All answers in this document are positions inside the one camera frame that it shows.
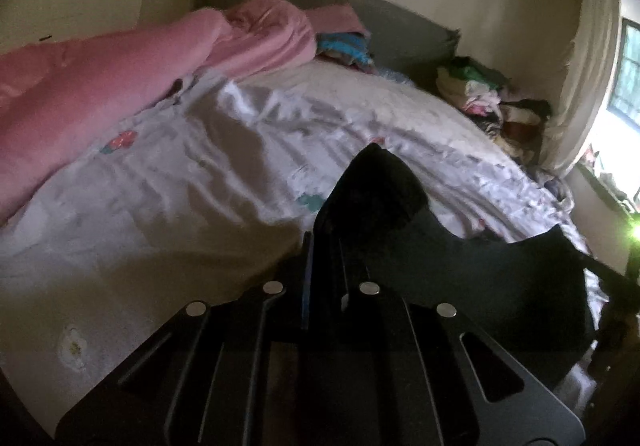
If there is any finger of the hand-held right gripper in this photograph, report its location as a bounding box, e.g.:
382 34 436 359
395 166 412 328
575 251 640 307

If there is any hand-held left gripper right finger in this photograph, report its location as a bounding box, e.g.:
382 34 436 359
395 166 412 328
305 196 586 446

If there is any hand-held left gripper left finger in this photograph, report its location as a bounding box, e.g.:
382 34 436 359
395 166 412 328
55 231 314 446

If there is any black shirt with orange patch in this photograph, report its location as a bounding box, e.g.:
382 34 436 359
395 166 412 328
325 143 597 357

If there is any pile of mixed clothes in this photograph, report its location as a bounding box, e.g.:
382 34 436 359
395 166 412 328
435 56 553 168

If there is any windowsill clutter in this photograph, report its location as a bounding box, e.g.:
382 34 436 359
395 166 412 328
580 141 640 218

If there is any white floral blanket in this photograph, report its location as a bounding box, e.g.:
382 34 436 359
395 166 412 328
0 71 611 432

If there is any beige bed sheet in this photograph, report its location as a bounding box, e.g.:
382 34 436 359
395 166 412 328
240 59 511 162

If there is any window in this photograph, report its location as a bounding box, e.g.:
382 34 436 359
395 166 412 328
607 16 640 132

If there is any cream curtain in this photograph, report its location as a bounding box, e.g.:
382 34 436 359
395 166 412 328
542 0 623 177

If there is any light blue cloth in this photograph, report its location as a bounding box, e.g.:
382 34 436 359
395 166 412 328
375 69 416 87

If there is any pink pillow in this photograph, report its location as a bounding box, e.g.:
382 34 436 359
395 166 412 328
305 4 371 38

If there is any grey bed headboard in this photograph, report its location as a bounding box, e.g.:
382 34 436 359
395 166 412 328
195 0 461 92

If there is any pink duvet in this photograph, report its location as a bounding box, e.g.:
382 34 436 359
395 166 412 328
0 0 318 223

